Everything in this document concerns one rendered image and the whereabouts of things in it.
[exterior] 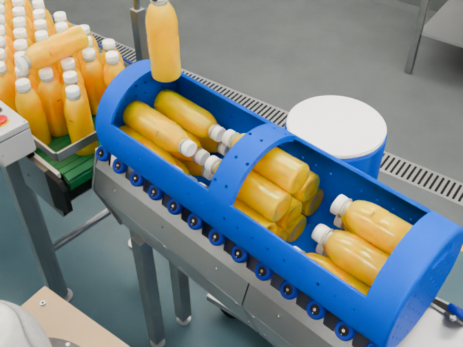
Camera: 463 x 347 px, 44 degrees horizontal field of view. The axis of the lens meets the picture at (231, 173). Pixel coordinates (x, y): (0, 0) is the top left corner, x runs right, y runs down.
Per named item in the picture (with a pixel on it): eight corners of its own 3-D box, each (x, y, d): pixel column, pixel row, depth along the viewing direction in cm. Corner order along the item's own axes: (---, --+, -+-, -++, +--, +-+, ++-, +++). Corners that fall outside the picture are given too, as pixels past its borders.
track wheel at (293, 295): (300, 288, 125) (304, 287, 127) (284, 275, 127) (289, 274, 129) (289, 304, 126) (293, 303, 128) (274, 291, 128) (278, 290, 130)
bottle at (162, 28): (184, 69, 142) (179, -9, 129) (176, 85, 137) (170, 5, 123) (156, 65, 143) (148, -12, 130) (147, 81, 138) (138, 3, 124)
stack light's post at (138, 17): (162, 228, 269) (136, 12, 194) (157, 224, 271) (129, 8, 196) (169, 224, 271) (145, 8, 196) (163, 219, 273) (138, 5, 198)
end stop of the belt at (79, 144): (59, 162, 161) (57, 153, 159) (58, 160, 161) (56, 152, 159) (166, 100, 182) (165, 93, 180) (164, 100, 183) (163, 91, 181)
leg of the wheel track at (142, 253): (157, 352, 222) (139, 248, 180) (147, 342, 225) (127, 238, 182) (168, 342, 225) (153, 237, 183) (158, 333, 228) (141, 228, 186)
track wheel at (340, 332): (357, 329, 118) (360, 328, 119) (340, 315, 120) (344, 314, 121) (346, 346, 119) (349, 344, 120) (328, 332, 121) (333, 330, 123)
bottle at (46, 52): (80, 47, 176) (23, 75, 166) (71, 24, 173) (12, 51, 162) (93, 47, 171) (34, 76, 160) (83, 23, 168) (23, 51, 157)
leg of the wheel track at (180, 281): (183, 328, 230) (172, 223, 187) (173, 320, 233) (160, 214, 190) (193, 319, 233) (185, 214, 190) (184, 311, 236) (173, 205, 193)
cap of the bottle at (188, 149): (194, 140, 140) (199, 143, 139) (188, 154, 141) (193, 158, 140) (184, 138, 136) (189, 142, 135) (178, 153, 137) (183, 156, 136)
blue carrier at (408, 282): (370, 378, 111) (414, 276, 94) (95, 169, 155) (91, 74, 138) (436, 302, 129) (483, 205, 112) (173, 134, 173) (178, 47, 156)
